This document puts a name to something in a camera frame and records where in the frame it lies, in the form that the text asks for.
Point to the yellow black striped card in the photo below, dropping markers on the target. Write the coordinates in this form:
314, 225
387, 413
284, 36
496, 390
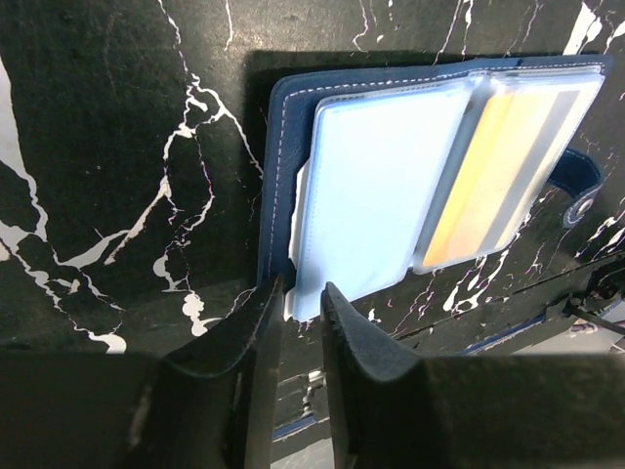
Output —
516, 142

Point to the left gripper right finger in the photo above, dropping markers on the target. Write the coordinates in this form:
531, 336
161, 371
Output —
390, 408

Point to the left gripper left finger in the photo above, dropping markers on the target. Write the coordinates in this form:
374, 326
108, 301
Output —
208, 404

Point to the blue card holder wallet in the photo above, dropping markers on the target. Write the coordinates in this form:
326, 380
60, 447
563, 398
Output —
360, 162

